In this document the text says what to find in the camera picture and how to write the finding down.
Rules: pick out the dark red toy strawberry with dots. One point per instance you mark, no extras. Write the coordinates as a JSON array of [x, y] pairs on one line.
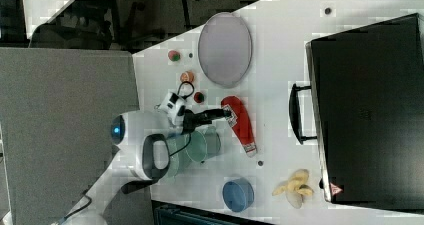
[[199, 97]]

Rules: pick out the blue plastic cup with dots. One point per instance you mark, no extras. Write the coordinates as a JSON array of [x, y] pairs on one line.
[[238, 194]]

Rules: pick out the red plush ketchup bottle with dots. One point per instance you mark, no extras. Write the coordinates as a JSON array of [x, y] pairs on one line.
[[240, 123]]

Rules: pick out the yellow peeled banana toy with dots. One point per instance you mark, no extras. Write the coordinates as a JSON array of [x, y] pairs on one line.
[[295, 188]]

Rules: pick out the silver toaster oven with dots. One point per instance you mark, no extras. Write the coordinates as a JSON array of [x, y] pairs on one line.
[[367, 88]]

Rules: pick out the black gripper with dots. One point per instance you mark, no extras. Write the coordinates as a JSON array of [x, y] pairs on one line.
[[190, 121]]

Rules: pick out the blue metal rail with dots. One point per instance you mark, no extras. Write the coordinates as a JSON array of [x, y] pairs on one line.
[[168, 214]]

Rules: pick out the green plastic cup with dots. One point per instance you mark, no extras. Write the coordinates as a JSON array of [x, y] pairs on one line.
[[208, 141]]

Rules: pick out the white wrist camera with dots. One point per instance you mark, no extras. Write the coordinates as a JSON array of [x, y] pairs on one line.
[[174, 106]]

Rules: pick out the orange slice toy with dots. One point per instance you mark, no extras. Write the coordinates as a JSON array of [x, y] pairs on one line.
[[187, 76]]

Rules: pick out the round grey plate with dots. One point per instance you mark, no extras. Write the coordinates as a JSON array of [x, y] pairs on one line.
[[225, 49]]

